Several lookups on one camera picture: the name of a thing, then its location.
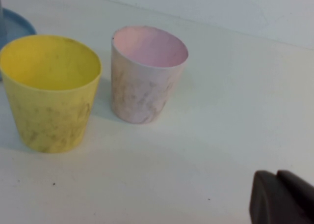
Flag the blue cup stand white caps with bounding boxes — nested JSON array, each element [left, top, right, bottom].
[[0, 0, 38, 82]]

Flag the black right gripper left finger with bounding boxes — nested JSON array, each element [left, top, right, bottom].
[[248, 170, 314, 224]]

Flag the pink plastic cup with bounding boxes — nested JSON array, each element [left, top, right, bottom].
[[110, 25, 190, 125]]

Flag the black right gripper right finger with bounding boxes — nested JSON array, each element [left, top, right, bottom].
[[276, 169, 314, 206]]

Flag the yellow plastic cup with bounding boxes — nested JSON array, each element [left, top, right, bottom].
[[0, 34, 103, 154]]

